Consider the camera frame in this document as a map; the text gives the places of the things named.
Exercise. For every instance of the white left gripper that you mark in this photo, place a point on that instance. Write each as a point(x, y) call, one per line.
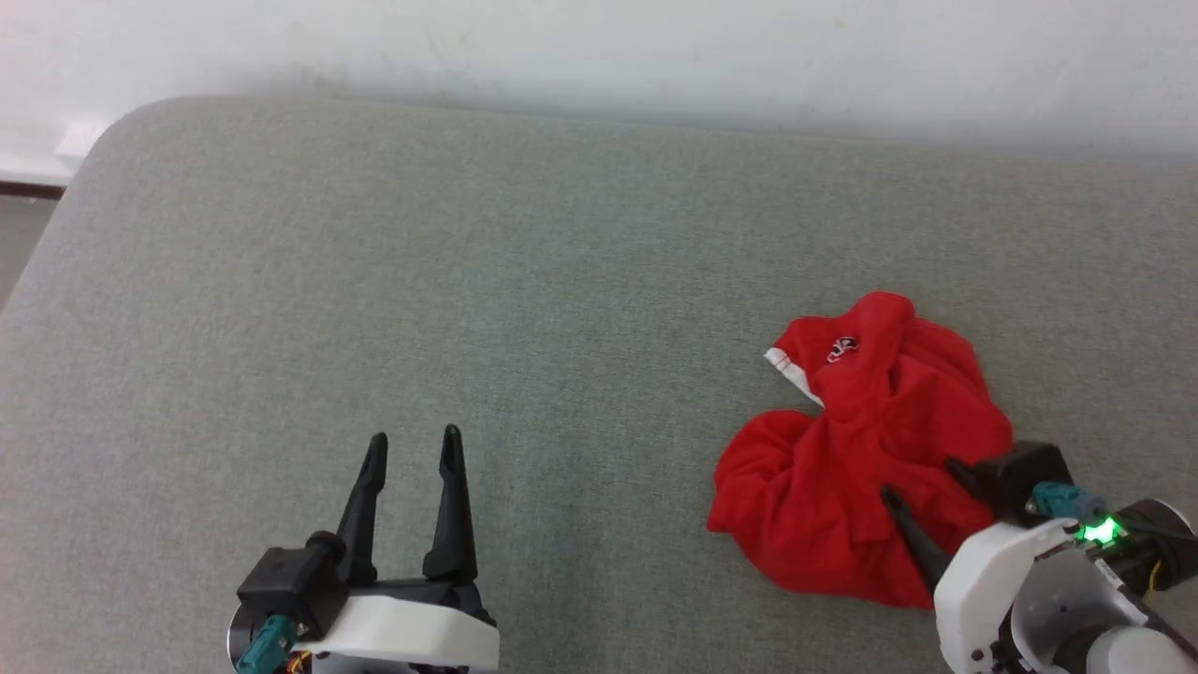
point(412, 632)

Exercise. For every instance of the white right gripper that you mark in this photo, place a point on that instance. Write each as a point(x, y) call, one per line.
point(983, 585)

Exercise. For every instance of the red basketball shorts white trim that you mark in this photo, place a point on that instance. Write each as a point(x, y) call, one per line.
point(870, 440)

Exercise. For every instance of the grey-green fabric sofa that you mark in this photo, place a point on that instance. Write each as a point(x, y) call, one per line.
point(524, 309)

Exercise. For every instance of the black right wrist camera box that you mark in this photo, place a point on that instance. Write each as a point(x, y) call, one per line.
point(1025, 477)

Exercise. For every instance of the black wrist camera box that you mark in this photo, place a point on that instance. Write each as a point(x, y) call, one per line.
point(1025, 477)
point(290, 585)

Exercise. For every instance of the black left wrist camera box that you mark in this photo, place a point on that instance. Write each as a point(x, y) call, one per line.
point(290, 585)

